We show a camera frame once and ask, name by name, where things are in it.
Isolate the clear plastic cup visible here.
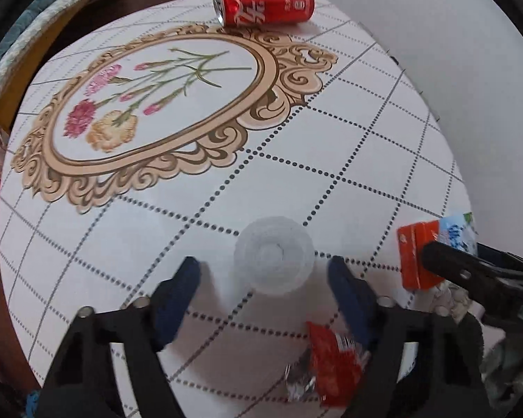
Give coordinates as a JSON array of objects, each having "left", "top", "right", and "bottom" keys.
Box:
[{"left": 234, "top": 216, "right": 316, "bottom": 295}]

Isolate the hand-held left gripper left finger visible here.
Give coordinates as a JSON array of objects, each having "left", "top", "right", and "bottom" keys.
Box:
[{"left": 44, "top": 256, "right": 201, "bottom": 418}]

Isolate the red foil wrapper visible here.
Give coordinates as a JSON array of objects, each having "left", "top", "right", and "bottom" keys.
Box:
[{"left": 285, "top": 321, "right": 371, "bottom": 407}]

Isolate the blue quilt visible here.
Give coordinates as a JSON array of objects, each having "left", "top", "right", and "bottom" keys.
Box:
[{"left": 0, "top": 0, "right": 103, "bottom": 80}]

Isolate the wooden bed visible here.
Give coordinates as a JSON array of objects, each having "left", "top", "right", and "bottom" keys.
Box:
[{"left": 0, "top": 0, "right": 125, "bottom": 223}]

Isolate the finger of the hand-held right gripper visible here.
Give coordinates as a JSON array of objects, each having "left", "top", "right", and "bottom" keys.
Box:
[
  {"left": 460, "top": 291, "right": 523, "bottom": 328},
  {"left": 420, "top": 240, "right": 523, "bottom": 290}
]

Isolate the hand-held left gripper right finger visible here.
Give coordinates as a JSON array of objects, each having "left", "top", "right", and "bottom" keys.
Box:
[{"left": 327, "top": 256, "right": 491, "bottom": 418}]

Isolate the white patterned tablecloth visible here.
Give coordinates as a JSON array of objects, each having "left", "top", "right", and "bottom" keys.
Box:
[{"left": 0, "top": 0, "right": 508, "bottom": 418}]

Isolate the blue cloth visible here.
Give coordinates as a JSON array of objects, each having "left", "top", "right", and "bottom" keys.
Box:
[{"left": 25, "top": 391, "right": 43, "bottom": 416}]

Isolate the red drink can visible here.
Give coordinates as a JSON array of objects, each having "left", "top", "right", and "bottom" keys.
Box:
[{"left": 212, "top": 0, "right": 315, "bottom": 27}]

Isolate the blue and orange milk carton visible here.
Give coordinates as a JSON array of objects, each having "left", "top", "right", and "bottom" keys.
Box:
[{"left": 396, "top": 212, "right": 479, "bottom": 291}]

